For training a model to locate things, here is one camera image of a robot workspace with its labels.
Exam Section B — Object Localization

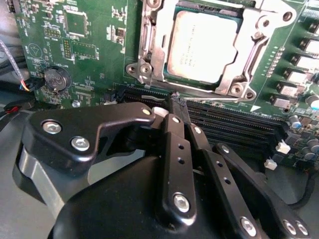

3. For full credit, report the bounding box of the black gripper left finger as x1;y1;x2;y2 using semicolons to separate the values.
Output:
13;93;197;221

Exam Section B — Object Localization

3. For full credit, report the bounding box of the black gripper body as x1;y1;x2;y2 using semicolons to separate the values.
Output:
48;156;240;239

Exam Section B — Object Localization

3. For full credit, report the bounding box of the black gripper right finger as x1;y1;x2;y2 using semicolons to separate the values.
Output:
179;98;311;239

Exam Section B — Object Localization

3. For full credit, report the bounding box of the wire locking lever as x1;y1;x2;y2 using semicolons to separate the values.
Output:
178;96;239;103

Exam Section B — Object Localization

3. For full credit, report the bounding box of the metal socket cover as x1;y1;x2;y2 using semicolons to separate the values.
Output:
139;0;272;97

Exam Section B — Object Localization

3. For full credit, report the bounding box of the silver CPU plate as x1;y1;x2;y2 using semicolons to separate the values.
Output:
163;9;244;84

